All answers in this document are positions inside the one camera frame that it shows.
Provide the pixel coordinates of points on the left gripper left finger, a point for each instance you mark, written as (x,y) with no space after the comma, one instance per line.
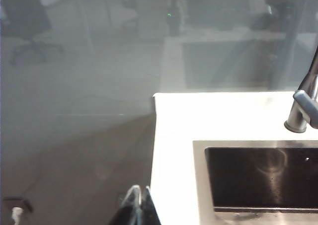
(129,210)

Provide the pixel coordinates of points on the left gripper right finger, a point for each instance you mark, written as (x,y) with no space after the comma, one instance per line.
(149,210)

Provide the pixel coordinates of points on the black bracket with white plug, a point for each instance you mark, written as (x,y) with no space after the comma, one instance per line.
(17,210)

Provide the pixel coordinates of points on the dark stainless steel sink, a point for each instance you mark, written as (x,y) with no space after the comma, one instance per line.
(261,175)

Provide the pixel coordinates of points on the stainless steel faucet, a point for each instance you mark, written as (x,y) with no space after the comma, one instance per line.
(296,115)

